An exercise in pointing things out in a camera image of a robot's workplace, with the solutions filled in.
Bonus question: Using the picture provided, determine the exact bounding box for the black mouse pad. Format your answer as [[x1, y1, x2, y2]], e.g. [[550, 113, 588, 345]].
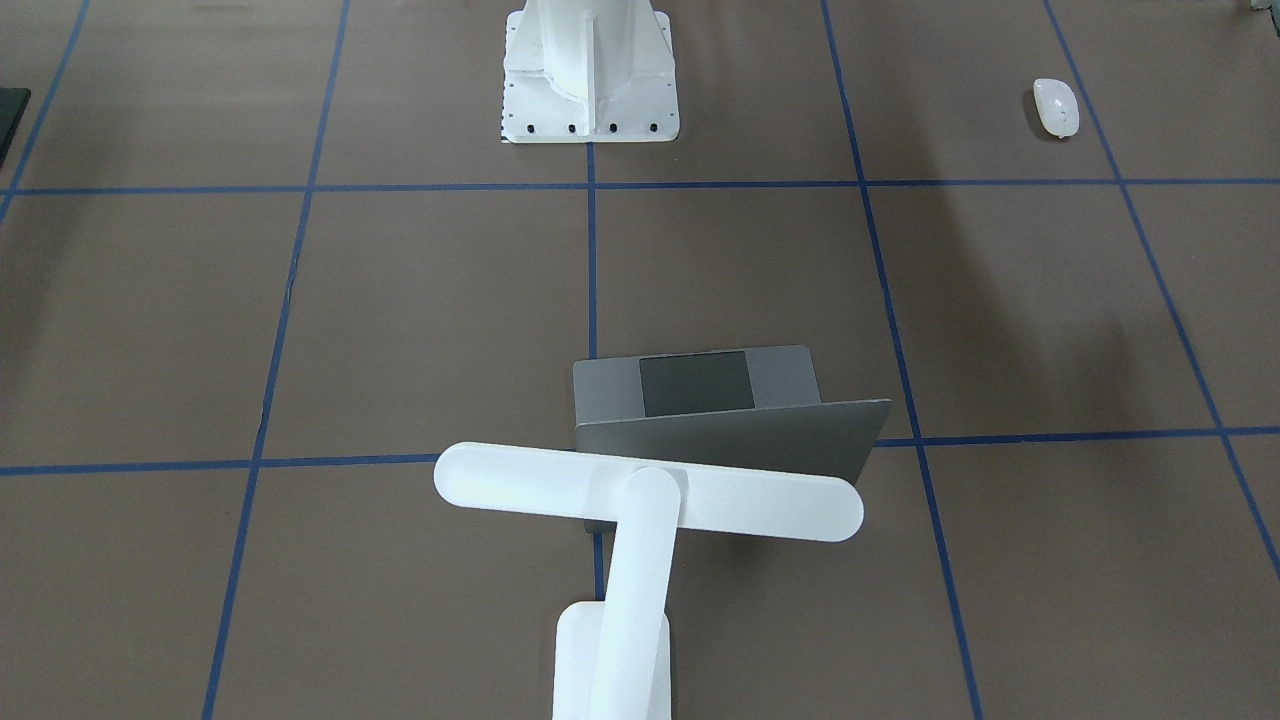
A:
[[0, 87, 32, 165]]

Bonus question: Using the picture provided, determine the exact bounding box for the white computer mouse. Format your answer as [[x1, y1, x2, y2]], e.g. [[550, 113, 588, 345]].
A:
[[1032, 78, 1080, 138]]

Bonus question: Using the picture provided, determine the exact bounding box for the white desk lamp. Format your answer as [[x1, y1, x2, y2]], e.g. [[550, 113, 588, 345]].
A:
[[434, 442, 865, 719]]

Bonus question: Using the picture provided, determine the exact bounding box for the grey laptop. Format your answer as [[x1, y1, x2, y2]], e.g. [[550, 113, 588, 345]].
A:
[[572, 345, 893, 484]]

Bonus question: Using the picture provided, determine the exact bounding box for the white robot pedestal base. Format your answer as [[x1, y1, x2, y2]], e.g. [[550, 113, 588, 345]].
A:
[[500, 1, 681, 143]]

